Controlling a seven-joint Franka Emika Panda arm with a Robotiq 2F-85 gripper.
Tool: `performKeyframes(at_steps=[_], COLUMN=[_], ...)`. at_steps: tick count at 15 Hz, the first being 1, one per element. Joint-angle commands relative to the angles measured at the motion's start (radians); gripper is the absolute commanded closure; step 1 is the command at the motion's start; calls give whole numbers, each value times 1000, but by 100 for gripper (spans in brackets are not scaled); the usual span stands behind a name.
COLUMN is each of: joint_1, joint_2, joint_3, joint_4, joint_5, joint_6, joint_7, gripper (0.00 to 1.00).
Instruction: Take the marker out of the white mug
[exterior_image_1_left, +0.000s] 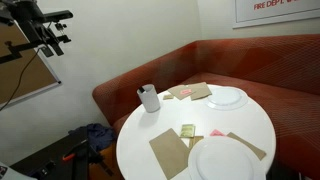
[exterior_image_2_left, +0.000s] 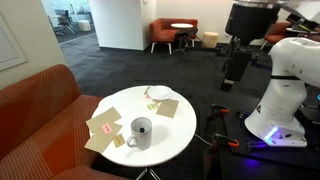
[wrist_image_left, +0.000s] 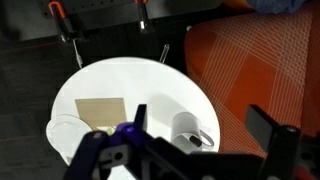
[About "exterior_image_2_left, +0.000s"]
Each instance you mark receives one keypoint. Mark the grey office chair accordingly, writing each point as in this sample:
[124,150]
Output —
[65,21]

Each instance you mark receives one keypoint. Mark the chrome table legs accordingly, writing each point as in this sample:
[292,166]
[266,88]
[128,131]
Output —
[148,173]

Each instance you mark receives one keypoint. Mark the small white round table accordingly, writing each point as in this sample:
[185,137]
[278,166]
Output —
[181,26]

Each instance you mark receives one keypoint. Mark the red lounge chair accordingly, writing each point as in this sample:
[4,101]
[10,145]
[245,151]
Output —
[276,33]

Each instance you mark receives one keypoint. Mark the white round stool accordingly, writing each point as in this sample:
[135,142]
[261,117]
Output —
[84,25]

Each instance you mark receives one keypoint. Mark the long black mounting beam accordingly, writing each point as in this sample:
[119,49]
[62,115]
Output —
[206,49]

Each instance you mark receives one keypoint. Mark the white ceramic mug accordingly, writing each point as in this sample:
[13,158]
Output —
[142,136]

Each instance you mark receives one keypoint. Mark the pink sticky note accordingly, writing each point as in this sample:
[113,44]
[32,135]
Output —
[106,128]

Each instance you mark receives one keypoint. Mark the beige round ottoman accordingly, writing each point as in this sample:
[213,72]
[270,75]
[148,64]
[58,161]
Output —
[210,39]

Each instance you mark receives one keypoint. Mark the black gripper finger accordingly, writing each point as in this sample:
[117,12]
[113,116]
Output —
[240,65]
[227,85]

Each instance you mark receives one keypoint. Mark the brown paper sheet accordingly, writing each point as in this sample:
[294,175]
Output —
[103,116]
[147,90]
[167,108]
[98,141]

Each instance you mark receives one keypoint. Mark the red lounge sofa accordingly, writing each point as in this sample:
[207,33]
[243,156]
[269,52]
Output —
[163,31]

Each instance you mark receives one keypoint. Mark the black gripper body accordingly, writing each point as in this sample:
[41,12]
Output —
[251,23]

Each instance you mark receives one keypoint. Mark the white round plate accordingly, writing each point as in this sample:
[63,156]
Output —
[160,92]

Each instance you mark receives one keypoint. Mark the small green packet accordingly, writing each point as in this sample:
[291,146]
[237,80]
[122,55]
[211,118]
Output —
[152,106]

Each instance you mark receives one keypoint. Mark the orange patterned sofa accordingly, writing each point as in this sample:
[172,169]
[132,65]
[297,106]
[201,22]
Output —
[36,126]

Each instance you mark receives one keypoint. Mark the small red packet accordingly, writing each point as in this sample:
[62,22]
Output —
[147,96]

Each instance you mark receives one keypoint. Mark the narrow tan paper strip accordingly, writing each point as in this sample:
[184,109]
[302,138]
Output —
[157,100]

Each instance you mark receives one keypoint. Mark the white side table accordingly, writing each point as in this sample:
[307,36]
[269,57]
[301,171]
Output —
[300,30]

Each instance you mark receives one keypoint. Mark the small tan card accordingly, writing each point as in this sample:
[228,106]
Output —
[119,140]

